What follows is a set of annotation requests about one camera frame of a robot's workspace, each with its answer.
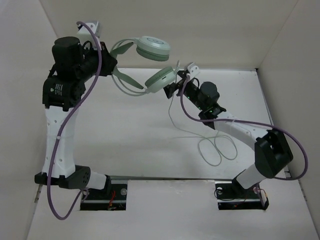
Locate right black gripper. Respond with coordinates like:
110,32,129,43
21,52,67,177
160,70,205,111

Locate pale green headphone cable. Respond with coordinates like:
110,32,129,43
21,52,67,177
168,60,238,167

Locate mint green headphones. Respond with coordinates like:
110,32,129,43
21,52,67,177
110,36,180,97

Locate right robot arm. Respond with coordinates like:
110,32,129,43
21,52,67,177
164,70,293,197

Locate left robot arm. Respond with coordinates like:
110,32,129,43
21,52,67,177
34,36,117,199

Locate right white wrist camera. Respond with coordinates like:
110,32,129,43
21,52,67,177
184,62,200,79

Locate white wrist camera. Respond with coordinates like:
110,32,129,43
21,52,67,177
77,20,102,38
184,62,200,79

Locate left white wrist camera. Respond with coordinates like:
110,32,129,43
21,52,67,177
77,20,102,38

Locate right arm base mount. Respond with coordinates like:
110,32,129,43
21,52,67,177
213,181,270,211

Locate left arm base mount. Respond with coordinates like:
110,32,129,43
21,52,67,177
80,183,128,211

